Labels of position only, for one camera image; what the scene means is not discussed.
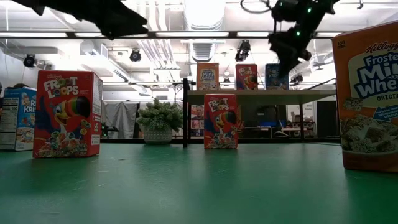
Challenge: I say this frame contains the black ceiling spotlight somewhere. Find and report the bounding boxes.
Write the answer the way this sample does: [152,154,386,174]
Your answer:
[129,49,142,63]
[234,40,251,62]
[23,53,37,68]

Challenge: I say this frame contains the green plant in patterned pot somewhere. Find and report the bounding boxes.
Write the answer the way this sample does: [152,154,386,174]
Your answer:
[136,98,184,145]

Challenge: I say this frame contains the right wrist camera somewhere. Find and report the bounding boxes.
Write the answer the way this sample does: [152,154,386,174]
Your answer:
[271,0,292,22]

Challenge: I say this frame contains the grey hanging cloth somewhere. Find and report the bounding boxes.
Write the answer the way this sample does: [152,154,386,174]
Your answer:
[103,101,140,139]

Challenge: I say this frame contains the white red patterned cloth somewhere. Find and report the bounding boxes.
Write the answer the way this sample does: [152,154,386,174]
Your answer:
[190,105,205,137]

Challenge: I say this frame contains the Froot Loops cereal box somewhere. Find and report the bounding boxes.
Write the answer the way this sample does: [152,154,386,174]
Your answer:
[235,63,259,91]
[32,70,104,159]
[203,93,239,150]

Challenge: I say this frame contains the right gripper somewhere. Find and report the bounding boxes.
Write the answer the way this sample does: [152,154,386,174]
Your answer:
[269,30,312,79]

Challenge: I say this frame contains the black partition panel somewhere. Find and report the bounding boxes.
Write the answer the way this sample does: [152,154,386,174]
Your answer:
[316,100,338,138]

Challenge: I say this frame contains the linear ceiling light strip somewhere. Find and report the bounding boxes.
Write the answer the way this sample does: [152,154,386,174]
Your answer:
[0,30,343,40]

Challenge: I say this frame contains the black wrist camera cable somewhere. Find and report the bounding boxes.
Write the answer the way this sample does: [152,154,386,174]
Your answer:
[240,0,274,15]

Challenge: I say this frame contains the Rice Krispies cereal box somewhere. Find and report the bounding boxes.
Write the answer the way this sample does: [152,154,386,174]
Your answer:
[0,86,37,152]
[264,63,290,91]

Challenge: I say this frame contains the silver ceiling air duct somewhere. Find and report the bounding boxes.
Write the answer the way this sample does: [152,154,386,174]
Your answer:
[182,0,227,63]

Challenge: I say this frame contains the wooden shelf with black legs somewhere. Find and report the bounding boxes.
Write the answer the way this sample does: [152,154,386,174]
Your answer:
[182,77,338,149]

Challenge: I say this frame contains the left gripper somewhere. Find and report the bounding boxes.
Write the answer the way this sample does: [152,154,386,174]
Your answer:
[67,0,149,40]

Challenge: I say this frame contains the green table mat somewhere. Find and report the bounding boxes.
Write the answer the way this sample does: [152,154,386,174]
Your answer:
[0,142,398,224]

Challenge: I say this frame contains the Frosted Mini Wheats cereal box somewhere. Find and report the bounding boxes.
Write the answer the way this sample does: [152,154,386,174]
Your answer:
[196,62,220,91]
[331,20,398,174]

